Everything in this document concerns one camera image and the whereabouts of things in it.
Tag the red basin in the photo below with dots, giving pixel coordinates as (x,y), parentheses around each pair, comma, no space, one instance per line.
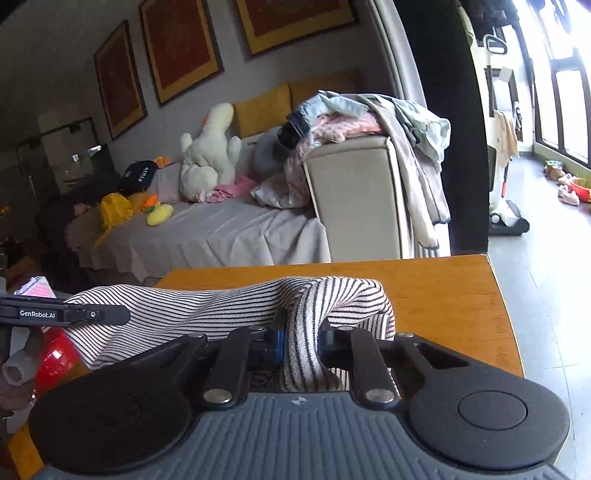
(581,191)

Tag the small floor toy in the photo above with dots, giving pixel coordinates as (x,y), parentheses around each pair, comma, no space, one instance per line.
(554,170)
(569,196)

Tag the dark knit garment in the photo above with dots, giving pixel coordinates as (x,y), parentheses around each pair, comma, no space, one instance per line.
(295,127)

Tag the pink knit garment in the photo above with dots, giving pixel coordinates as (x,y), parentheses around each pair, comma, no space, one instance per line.
(341,127)

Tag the beige sofa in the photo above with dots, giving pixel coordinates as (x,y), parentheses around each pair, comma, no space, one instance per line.
(355,194)

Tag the white plush toy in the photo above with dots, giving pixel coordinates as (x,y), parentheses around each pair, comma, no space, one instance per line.
(210,157)

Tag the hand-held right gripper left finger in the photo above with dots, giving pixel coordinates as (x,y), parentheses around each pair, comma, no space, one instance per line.
(277,344)

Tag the grey sofa cover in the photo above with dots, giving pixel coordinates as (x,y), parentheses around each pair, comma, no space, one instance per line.
(207,235)

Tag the orange and green toy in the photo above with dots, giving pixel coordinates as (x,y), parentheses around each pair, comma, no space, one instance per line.
(150,203)

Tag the red framed wall picture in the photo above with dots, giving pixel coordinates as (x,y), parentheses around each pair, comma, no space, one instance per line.
(119,81)
(295,21)
(180,46)

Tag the pink box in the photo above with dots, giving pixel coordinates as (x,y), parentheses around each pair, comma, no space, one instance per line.
(39,288)

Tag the striped knit garment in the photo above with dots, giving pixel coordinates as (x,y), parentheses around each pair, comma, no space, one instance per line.
(207,300)

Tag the floral pink cloth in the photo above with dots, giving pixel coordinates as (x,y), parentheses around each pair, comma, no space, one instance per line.
(286,184)

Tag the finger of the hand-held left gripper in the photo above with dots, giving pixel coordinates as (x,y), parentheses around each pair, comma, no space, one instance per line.
(99,314)

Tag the small yellow plush toy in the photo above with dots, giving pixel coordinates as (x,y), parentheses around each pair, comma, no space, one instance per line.
(160,215)

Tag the glass fish tank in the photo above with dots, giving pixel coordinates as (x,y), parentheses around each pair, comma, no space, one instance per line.
(69,147)

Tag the hanging yellow towel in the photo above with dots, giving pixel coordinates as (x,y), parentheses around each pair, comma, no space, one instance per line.
(507,134)

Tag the grey neck pillow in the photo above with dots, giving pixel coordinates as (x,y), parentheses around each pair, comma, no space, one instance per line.
(265,154)

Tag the person's left hand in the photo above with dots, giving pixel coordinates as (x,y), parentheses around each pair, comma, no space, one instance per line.
(17,370)

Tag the large yellow plush toy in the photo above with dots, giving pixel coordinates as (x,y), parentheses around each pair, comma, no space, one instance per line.
(113,210)

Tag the yellow cushion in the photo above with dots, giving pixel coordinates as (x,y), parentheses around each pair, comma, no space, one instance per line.
(314,87)
(261,110)

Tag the black cap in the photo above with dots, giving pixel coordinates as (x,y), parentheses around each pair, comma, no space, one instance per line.
(137,175)

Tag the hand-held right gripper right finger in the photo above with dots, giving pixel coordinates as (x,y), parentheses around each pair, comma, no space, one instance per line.
(327,345)

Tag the black window frame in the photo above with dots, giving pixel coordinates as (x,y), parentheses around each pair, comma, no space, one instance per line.
(551,92)

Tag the red glossy bowl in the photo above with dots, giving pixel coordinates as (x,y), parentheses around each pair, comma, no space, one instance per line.
(57,362)

